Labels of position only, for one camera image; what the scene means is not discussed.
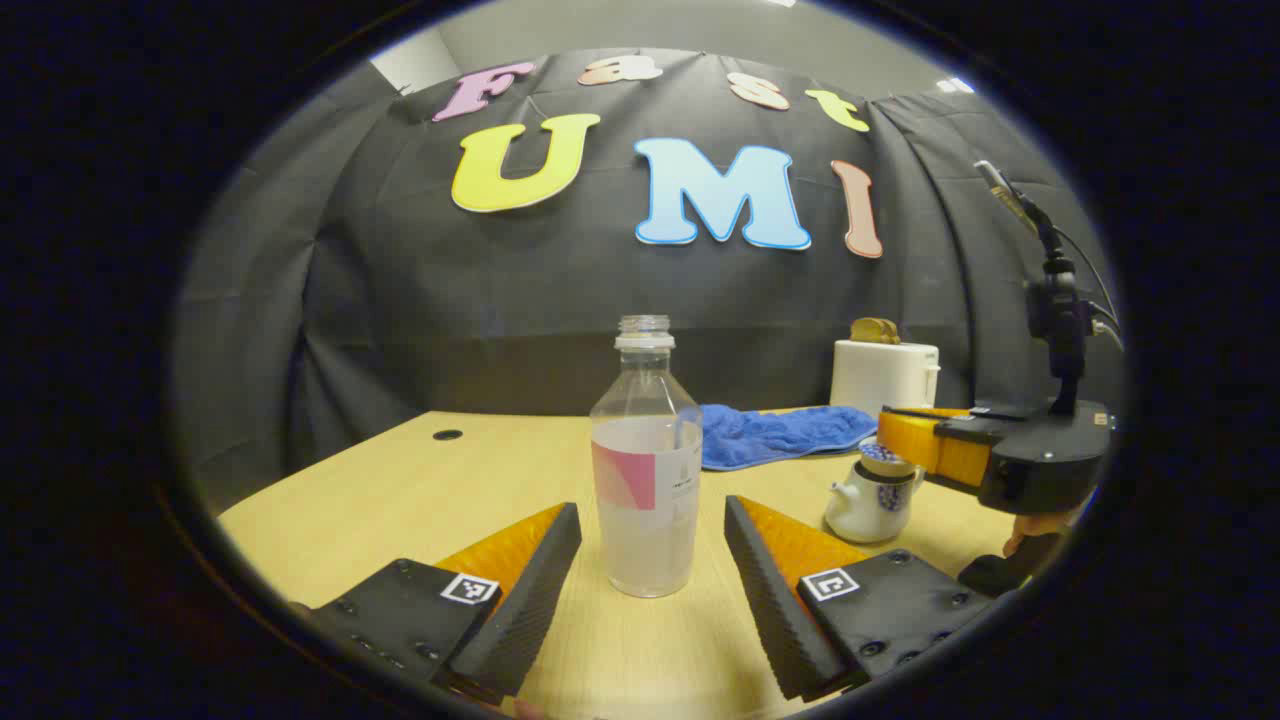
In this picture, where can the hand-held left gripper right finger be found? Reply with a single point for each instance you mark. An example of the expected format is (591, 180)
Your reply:
(770, 600)

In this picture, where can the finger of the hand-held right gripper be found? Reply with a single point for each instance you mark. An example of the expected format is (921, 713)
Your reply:
(925, 445)

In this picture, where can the blue towel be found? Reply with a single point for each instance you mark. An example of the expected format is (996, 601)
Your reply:
(770, 435)

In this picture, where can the white blue-patterned teacup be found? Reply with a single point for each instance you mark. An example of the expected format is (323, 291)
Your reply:
(865, 512)

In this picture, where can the brown bread slice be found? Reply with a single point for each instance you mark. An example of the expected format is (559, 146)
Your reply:
(873, 331)

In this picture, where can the black backdrop cloth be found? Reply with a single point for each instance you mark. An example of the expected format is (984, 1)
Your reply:
(500, 300)

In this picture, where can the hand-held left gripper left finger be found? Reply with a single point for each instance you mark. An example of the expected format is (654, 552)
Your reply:
(530, 610)

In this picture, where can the clear plastic water bottle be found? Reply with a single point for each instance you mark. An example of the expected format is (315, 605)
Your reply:
(645, 540)

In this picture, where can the white toaster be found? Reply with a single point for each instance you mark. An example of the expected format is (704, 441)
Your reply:
(880, 380)

